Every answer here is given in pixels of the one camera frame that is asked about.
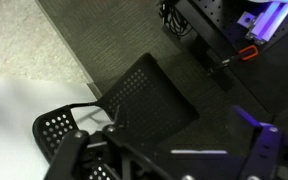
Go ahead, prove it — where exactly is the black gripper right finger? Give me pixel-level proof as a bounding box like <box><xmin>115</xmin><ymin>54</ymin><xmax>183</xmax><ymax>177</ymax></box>
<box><xmin>232</xmin><ymin>105</ymin><xmax>286</xmax><ymax>180</ymax></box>

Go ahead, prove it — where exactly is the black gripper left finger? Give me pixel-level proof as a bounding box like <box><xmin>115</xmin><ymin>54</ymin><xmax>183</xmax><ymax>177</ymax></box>
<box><xmin>44</xmin><ymin>129</ymin><xmax>92</xmax><ymax>180</ymax></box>

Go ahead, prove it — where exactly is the black perforated breadboard table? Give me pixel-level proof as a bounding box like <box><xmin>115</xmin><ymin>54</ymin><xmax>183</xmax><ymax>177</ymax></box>
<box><xmin>175</xmin><ymin>0</ymin><xmax>288</xmax><ymax>115</ymax></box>

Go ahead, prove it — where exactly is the black perforated metal chair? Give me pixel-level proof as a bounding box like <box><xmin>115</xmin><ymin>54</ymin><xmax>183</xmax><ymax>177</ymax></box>
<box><xmin>32</xmin><ymin>52</ymin><xmax>201</xmax><ymax>180</ymax></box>

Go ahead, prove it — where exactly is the aluminium rail bracket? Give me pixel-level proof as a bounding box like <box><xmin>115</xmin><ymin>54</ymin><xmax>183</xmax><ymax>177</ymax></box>
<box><xmin>237</xmin><ymin>0</ymin><xmax>288</xmax><ymax>44</ymax></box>

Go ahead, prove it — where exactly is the black cable bundle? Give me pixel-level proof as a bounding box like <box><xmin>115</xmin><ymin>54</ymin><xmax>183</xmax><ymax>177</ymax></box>
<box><xmin>157</xmin><ymin>0</ymin><xmax>193</xmax><ymax>38</ymax></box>

